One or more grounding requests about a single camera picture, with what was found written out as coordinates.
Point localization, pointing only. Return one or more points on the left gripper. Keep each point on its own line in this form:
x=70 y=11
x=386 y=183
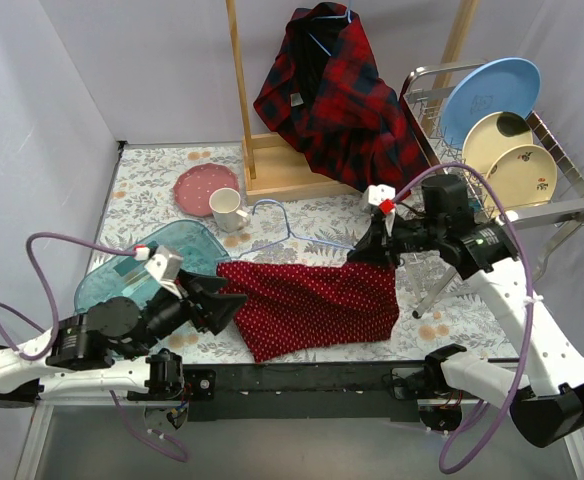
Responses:
x=198 y=304

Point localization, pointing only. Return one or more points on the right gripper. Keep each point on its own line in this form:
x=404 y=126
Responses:
x=381 y=238

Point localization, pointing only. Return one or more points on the red polka dot cloth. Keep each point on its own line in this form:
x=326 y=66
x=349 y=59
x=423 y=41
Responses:
x=291 y=307

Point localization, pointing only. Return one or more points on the blue wire hanger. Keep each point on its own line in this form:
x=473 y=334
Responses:
x=324 y=30
x=313 y=232

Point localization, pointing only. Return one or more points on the red plaid skirt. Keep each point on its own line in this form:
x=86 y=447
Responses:
x=336 y=110

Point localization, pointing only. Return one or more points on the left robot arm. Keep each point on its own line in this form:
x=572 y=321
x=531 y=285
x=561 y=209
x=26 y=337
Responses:
x=109 y=346

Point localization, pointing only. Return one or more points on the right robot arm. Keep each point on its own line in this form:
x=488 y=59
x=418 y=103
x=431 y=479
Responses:
x=545 y=394

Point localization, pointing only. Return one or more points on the wooden hanger stand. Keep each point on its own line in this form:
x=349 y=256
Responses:
x=273 y=169

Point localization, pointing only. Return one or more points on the teal plastic tray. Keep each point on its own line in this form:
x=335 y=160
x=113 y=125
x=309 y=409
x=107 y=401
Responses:
x=124 y=276

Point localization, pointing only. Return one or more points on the floral tablecloth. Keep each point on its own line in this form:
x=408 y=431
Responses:
x=140 y=201

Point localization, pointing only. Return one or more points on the white mug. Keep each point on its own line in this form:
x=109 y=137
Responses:
x=226 y=207

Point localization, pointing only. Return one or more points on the pink dotted plate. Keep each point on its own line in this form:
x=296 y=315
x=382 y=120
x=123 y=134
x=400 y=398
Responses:
x=193 y=188

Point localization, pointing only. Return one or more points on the cream plate black spot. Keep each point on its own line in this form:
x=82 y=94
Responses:
x=492 y=136

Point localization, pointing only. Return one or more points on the cream plate with flower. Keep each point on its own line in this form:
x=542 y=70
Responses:
x=524 y=176

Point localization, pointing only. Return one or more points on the blue plate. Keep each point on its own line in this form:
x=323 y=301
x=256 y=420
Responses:
x=509 y=84

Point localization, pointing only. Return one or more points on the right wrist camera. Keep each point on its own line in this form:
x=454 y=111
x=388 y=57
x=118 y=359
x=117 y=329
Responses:
x=382 y=197

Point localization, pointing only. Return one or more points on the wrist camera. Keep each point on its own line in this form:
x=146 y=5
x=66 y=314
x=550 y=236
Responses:
x=382 y=197
x=163 y=264

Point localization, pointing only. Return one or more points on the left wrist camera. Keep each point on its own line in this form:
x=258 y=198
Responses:
x=163 y=264

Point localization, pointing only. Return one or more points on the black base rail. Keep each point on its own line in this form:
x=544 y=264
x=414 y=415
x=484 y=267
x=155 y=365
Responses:
x=394 y=390

